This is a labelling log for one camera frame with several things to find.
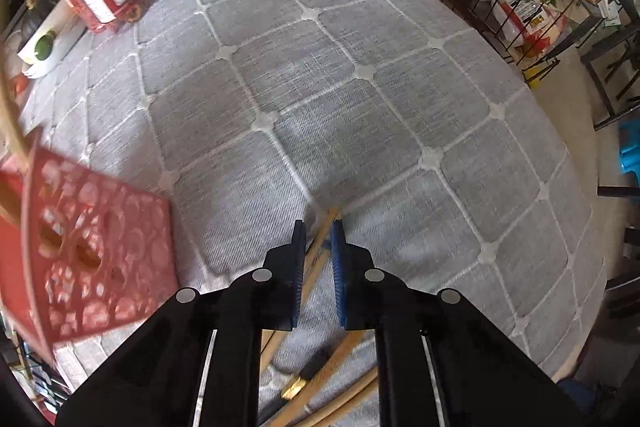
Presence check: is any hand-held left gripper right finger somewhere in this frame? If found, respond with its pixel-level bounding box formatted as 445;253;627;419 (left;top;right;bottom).
329;219;588;427

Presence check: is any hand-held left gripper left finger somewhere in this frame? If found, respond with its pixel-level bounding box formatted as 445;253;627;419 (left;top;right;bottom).
55;220;307;427

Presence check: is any pink lattice chopstick holder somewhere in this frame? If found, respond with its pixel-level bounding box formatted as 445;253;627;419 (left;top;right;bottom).
0;129;178;365

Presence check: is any grey checked tablecloth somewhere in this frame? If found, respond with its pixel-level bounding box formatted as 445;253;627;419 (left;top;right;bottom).
15;0;608;427

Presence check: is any yellow packet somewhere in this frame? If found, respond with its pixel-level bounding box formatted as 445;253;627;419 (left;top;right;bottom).
522;62;558;88

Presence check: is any black metal chair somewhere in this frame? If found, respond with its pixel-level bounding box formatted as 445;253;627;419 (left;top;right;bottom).
597;184;640;308

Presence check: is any blue plastic stool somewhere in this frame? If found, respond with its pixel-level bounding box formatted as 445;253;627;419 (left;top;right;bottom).
619;119;640;180

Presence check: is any red and white packet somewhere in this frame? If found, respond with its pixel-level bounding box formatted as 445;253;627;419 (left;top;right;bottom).
492;0;568;58

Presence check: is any black dining table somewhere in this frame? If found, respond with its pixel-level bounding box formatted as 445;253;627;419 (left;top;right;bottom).
580;0;640;131

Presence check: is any white box with green circle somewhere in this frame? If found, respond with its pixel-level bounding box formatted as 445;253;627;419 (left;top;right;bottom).
17;0;86;78

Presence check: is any dark green pumpkin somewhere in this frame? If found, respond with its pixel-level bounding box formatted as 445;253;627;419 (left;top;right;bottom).
10;0;56;38

